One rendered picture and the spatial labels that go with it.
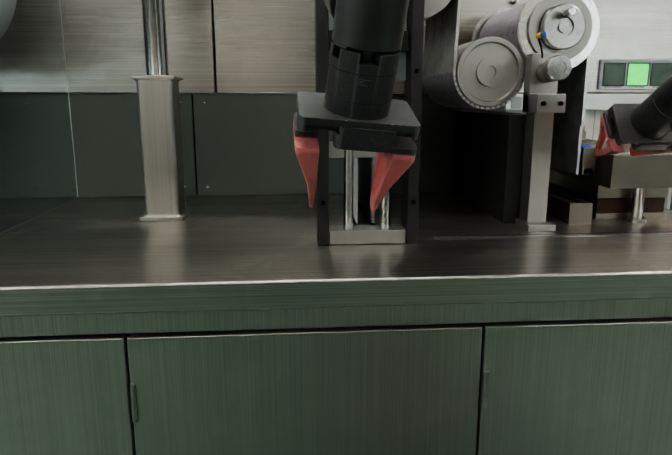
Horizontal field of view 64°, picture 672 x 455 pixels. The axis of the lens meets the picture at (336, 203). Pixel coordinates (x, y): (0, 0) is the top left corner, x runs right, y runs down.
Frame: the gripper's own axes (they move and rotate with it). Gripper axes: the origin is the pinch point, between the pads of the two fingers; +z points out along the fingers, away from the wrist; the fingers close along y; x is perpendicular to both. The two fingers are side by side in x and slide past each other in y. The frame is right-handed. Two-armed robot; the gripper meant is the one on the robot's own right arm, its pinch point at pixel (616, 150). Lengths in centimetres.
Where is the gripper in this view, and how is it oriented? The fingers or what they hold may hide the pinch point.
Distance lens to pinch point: 100.4
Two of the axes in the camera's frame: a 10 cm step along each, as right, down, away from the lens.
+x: -0.3, -9.3, 3.7
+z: -0.6, 3.7, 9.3
